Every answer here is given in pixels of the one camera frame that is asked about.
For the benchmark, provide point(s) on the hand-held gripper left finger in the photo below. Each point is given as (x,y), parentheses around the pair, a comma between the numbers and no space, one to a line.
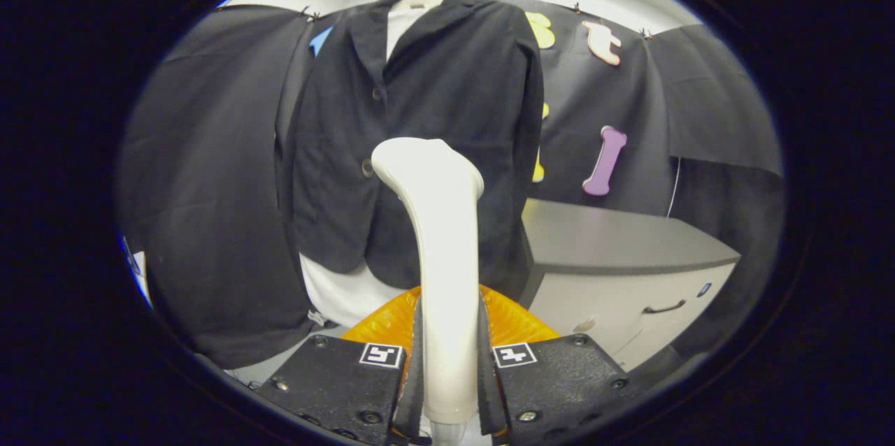
(414,390)

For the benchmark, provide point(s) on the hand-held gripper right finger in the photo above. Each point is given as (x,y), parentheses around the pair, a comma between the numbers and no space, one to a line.
(488,390)

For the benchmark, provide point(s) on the white garment steamer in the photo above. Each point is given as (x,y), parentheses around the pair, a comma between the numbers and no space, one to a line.
(444,236)

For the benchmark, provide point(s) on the black suit jacket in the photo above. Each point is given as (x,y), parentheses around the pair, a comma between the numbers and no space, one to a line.
(454,82)

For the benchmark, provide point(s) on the white mannequin torso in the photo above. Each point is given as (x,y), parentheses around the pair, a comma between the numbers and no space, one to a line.
(349,292)

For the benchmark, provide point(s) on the grey cabinet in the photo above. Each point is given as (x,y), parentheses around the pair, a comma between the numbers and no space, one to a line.
(615,236)

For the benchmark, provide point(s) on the black backdrop cloth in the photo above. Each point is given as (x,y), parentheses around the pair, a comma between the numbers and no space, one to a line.
(210,152)

